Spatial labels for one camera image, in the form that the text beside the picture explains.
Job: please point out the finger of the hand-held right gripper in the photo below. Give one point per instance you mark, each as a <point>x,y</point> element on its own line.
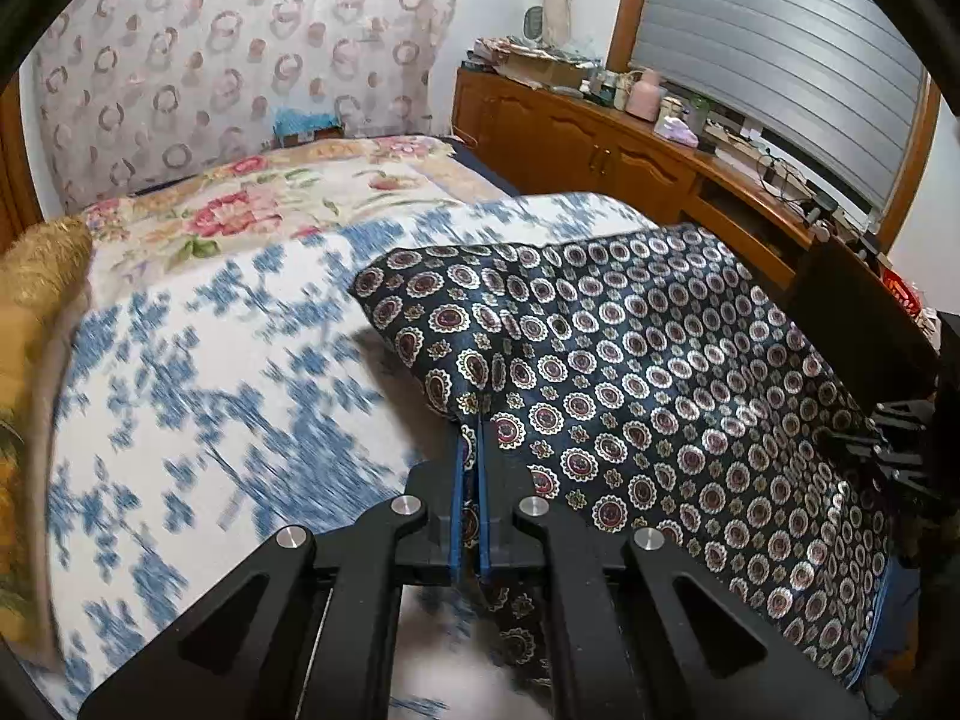
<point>892,442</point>

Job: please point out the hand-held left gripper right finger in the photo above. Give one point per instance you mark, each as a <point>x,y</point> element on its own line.
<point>484,511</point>

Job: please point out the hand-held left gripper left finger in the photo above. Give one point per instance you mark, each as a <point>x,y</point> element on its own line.
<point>459,511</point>

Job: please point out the navy medallion print satin shirt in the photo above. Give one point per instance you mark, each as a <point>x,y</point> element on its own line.
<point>637,390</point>

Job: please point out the red box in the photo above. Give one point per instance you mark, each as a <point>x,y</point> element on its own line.
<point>904,296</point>

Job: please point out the pink tissue pack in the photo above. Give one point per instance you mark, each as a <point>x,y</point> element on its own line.
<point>675,131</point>

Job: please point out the white blue floral bedspread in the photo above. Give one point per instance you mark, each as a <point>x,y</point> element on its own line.
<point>225,390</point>

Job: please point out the grey window blind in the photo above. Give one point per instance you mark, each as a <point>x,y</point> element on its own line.
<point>750,30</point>

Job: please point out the pink thermos bottle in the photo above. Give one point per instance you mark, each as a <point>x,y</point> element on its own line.
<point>643,96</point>

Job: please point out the long wooden cabinet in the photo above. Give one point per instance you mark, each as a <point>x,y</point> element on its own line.
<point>562,142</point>

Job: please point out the floral pink rose blanket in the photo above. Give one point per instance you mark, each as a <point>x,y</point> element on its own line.
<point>247,202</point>

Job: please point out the open cardboard box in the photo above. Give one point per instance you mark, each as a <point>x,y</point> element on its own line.
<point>540,72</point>

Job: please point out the blue lace covered box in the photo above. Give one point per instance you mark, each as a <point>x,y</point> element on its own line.
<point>307,127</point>

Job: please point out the pile of papers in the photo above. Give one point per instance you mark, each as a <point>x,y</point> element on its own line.
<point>525,49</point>

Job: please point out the gold textured pillow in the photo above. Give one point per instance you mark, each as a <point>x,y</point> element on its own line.
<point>37,270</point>

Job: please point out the sheer circle print curtain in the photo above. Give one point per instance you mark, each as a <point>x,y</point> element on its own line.
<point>225,52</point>

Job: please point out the wooden louvred wardrobe door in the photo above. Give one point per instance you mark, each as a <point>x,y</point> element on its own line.
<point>15,187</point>

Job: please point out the wooden window frame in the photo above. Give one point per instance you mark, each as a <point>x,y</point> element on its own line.
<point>626,7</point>

